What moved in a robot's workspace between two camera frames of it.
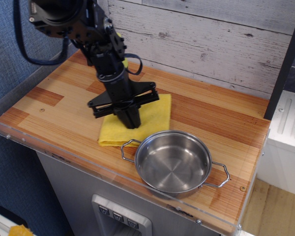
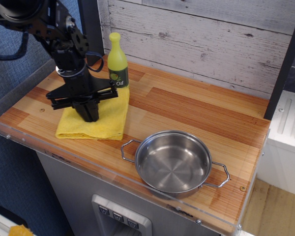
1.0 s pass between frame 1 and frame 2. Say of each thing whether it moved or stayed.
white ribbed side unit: stayed
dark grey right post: stayed
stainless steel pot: stayed
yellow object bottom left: stayed
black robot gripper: moved
